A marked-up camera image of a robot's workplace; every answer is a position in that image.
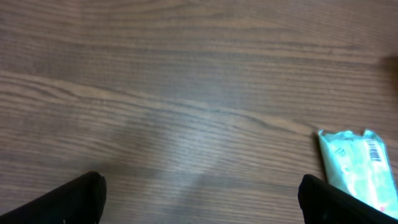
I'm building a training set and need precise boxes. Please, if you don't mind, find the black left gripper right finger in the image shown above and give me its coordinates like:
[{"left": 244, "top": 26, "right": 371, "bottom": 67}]
[{"left": 298, "top": 174, "right": 397, "bottom": 224}]

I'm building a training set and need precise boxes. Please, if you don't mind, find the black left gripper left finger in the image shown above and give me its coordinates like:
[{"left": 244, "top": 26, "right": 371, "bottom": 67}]
[{"left": 1, "top": 171, "right": 107, "bottom": 224}]

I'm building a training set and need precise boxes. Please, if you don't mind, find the teal wet wipes pack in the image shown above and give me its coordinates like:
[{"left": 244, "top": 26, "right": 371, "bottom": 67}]
[{"left": 318, "top": 129, "right": 397, "bottom": 218}]

